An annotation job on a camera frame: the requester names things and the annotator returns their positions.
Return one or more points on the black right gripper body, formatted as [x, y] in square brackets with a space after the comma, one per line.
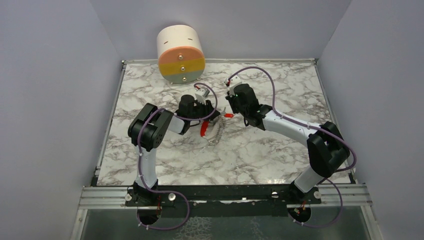
[236, 108]

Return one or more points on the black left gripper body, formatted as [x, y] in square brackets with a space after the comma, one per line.
[200, 110]

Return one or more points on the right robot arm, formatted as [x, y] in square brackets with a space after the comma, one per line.
[325, 150]

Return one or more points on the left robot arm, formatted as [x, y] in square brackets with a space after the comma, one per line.
[148, 130]

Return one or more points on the striped cylindrical drawer cabinet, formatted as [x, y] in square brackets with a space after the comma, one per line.
[180, 55]

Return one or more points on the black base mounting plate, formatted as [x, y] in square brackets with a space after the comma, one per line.
[173, 201]

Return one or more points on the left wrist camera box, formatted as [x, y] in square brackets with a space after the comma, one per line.
[201, 95]

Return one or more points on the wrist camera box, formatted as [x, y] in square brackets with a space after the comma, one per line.
[231, 83]
[201, 95]

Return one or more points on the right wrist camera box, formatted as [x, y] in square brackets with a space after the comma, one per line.
[231, 83]

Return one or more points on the aluminium frame rail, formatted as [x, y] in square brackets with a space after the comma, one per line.
[107, 198]

